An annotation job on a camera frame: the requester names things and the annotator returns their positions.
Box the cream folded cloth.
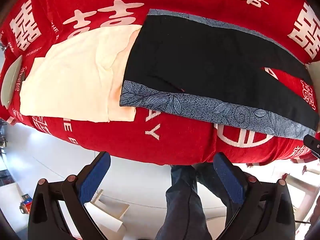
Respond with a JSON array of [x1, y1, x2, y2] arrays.
[[19, 24, 143, 123]]

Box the pale wooden furniture frame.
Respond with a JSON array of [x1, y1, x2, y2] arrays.
[[282, 165, 320, 230]]

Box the small colourful toy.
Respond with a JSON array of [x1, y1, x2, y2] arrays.
[[19, 194, 33, 214]]

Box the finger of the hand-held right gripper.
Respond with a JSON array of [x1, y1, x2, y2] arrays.
[[303, 134, 320, 158]]

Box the beige pillow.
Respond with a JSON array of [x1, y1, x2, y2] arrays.
[[305, 61, 320, 82]]

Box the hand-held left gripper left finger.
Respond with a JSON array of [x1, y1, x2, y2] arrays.
[[28, 151, 112, 240]]

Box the black pants with grey floral trim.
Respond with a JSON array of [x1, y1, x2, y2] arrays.
[[119, 9, 319, 140]]

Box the white wooden box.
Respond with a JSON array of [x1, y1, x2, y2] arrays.
[[85, 189, 130, 234]]

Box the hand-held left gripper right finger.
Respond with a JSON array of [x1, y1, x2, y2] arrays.
[[212, 152, 296, 240]]

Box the person's legs in jeans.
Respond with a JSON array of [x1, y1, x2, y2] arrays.
[[155, 164, 240, 240]]

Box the red printed blanket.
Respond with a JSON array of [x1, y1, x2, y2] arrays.
[[0, 0, 320, 167]]

